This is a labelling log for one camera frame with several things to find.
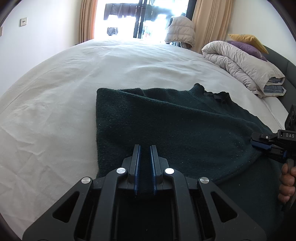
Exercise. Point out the dark green knit sweater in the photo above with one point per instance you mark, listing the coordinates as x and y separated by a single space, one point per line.
200 134

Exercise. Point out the purple pillow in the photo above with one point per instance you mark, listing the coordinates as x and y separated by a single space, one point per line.
248 49

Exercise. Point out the left tan curtain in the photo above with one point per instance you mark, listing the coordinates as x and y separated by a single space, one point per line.
87 20

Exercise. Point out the white bed sheet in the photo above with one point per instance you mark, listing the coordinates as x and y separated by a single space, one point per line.
48 140

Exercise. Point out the right tan curtain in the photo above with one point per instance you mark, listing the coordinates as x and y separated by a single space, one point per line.
211 19

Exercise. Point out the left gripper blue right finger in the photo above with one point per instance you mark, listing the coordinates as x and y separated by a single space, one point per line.
157 175

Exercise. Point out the upper white wall socket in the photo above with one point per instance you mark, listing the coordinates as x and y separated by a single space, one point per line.
23 21

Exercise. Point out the beige puffer jacket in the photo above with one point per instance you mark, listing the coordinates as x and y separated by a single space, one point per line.
181 30

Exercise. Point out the yellow pillow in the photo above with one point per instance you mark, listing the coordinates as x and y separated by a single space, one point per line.
249 39

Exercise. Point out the dark hanging laundry outside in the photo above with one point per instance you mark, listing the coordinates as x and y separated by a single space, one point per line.
126 9

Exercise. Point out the tan curtain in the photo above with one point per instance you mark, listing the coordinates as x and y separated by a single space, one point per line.
211 19
87 20

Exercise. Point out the folded beige grey duvet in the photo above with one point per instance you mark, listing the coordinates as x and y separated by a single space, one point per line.
261 77

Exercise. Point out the person's right hand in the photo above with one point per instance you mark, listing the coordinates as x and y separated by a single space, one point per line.
287 183

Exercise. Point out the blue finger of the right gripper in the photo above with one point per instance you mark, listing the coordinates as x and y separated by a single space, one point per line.
263 137
263 147

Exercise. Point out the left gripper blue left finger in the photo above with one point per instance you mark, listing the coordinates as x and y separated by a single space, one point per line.
133 172

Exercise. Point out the black window frame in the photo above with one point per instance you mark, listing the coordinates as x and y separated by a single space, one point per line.
156 30

